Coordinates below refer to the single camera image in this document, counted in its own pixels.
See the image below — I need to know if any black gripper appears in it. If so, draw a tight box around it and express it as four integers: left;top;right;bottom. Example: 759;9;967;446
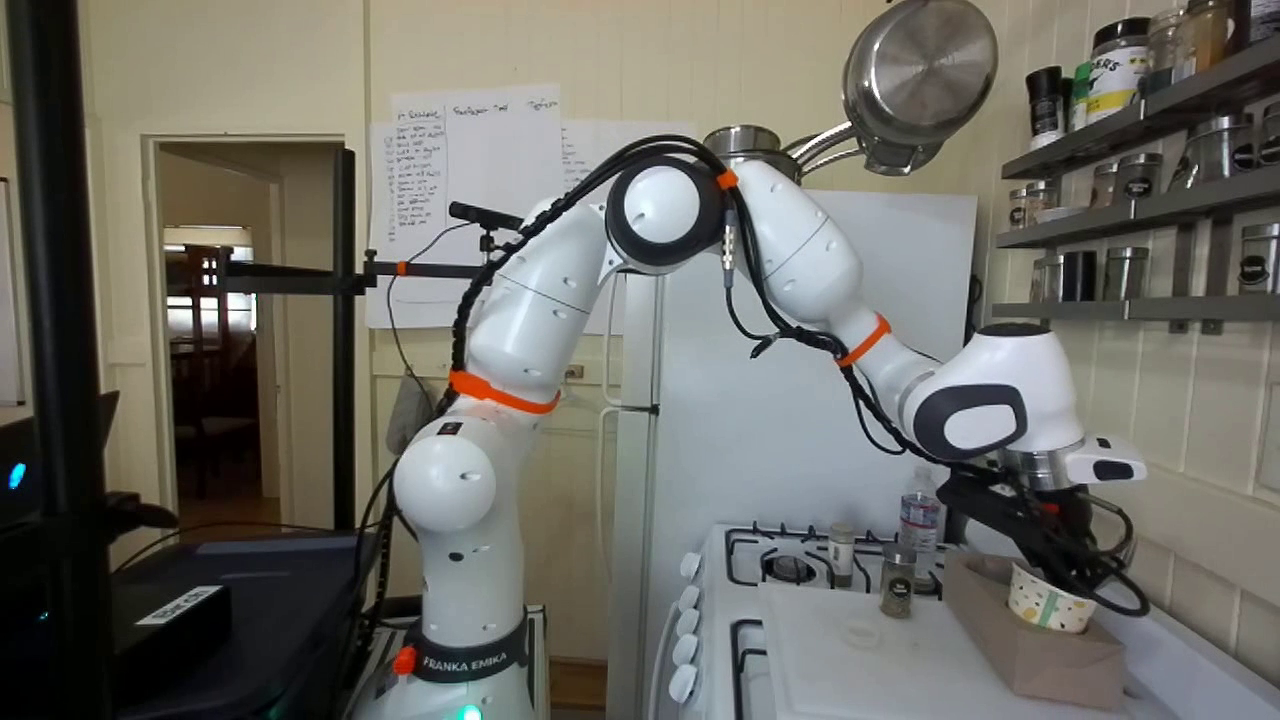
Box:
936;463;1113;592

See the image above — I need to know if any patterned white paper cup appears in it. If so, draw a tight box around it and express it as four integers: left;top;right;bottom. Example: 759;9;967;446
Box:
1002;562;1099;642

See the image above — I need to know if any white gas stove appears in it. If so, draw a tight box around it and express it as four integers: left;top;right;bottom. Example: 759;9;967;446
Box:
655;497;1280;720

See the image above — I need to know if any black stove burner grate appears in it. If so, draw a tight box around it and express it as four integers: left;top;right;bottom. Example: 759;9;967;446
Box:
718;521;939;592

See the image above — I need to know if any wooden cutting board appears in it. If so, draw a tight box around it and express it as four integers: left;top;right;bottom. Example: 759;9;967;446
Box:
939;547;1129;715

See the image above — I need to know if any clear plastic bottle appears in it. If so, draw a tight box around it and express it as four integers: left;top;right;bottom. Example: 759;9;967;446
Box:
894;488;946;569

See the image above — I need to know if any grey metal grinder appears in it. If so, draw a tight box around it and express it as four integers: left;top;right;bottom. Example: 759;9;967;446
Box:
875;537;925;623

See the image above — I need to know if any small metal spice tin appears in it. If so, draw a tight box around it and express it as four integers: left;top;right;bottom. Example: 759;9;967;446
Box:
1058;249;1104;305
1235;222;1280;299
1002;177;1051;231
1099;244;1151;305
1026;249;1066;305
1185;111;1245;183
1089;148;1162;214

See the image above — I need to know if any white refrigerator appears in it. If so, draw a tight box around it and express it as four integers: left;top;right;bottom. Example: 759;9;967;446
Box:
605;183;985;720

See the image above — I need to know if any black spice jar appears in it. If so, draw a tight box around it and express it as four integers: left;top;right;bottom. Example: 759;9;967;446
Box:
1023;65;1066;152

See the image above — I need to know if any white green labelled jar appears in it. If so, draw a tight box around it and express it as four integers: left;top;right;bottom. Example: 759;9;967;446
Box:
1066;18;1155;132

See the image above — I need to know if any hanging steel pan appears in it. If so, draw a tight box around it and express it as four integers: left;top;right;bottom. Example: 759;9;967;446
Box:
838;0;1002;182

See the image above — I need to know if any amber glass jar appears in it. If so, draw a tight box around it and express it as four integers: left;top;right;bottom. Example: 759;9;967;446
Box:
1166;0;1239;79

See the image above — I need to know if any plain white paper sheet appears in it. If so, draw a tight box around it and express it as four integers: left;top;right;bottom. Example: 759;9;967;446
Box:
554;118;671;203

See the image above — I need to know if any handwritten white paper sheet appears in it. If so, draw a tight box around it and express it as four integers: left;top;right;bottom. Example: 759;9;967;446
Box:
369;85;571;332

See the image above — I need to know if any thin black stand pole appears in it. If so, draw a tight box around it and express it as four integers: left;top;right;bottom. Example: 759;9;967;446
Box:
329;146;363;537

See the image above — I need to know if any black equipment case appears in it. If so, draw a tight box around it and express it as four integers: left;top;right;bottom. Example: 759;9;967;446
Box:
108;527;381;720

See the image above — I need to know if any dark wall shelf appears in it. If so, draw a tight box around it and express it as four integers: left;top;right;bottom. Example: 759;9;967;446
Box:
989;293;1280;332
999;36;1280;183
995;164;1280;251

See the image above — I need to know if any black camera on mount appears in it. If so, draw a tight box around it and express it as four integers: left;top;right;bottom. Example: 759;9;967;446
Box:
443;198;526;241

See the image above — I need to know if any thick black frame post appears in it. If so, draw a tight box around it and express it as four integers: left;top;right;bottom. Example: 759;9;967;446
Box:
2;0;121;720

